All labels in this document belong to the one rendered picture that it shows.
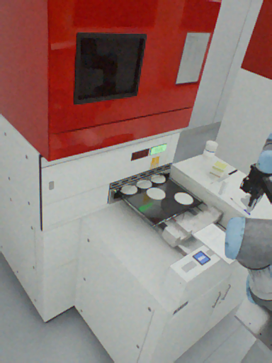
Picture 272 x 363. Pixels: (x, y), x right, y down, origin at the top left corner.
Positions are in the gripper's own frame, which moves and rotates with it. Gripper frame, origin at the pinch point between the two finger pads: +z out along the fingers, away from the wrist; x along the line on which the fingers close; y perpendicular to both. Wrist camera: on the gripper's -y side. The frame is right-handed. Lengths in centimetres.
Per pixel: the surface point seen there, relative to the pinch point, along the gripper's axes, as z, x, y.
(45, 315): 96, 65, 58
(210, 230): 14.4, 9.2, 9.4
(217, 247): 14.4, 15.3, 0.5
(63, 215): 23, 56, 59
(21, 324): 111, 76, 70
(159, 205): 20.7, 11.3, 39.3
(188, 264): 15.1, 32.7, 2.0
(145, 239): 28.7, 27.7, 29.7
